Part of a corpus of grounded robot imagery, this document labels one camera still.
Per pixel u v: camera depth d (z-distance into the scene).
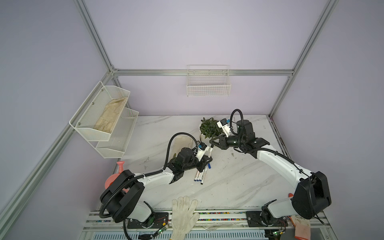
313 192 0.43
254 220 0.73
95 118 0.78
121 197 0.43
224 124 0.70
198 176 0.88
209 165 0.93
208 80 0.95
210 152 0.78
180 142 1.04
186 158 0.65
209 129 0.91
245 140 0.64
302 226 0.70
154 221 0.73
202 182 0.86
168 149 0.65
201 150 0.72
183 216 0.75
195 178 0.87
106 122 0.76
